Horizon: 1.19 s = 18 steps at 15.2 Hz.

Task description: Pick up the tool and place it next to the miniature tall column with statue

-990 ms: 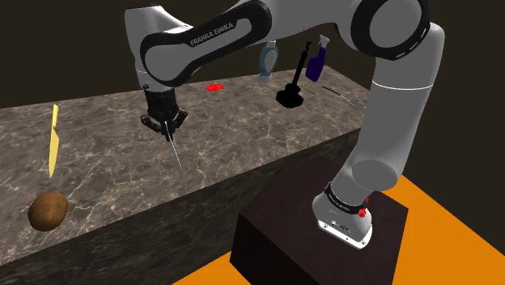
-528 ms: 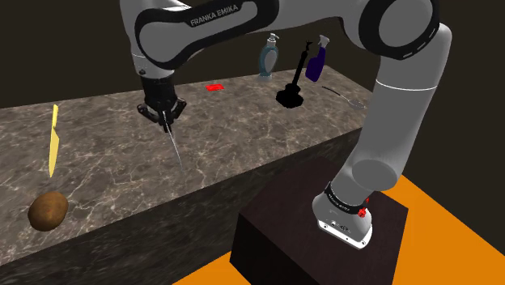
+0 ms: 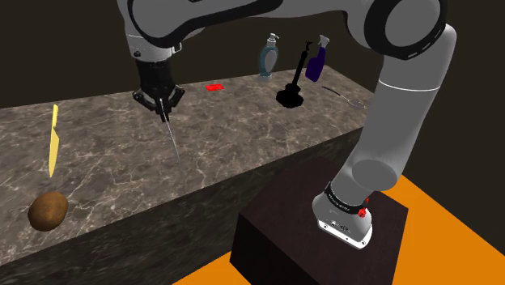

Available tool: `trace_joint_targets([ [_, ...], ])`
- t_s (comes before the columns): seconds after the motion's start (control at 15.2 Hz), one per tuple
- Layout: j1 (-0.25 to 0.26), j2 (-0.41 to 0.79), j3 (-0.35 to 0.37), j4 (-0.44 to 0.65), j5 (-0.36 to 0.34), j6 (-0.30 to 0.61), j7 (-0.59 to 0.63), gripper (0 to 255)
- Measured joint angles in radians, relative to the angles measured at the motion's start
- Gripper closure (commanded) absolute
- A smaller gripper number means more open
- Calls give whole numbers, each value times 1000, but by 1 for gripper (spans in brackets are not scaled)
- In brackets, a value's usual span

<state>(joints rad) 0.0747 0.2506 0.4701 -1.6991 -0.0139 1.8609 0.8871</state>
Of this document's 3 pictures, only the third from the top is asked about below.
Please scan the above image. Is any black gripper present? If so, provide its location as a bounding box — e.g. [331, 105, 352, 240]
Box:
[131, 57, 186, 123]

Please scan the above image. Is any thin grey knife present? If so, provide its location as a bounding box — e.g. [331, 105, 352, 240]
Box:
[166, 119, 182, 164]

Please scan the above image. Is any yellow knife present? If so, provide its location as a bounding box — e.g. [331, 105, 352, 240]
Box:
[48, 104, 62, 179]

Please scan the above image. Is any grey-blue soap dispenser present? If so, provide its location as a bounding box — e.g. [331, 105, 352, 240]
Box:
[257, 32, 281, 80]

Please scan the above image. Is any brown potato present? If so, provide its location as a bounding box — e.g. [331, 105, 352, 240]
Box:
[27, 190, 70, 232]

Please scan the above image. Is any dark blue spray bottle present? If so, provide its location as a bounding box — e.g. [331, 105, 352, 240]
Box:
[305, 34, 331, 83]

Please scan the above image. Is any dark robot stand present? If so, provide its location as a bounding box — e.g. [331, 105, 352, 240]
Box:
[230, 155, 410, 285]

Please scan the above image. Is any grey spoon with black handle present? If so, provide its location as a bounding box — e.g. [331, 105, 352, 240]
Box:
[320, 85, 367, 111]

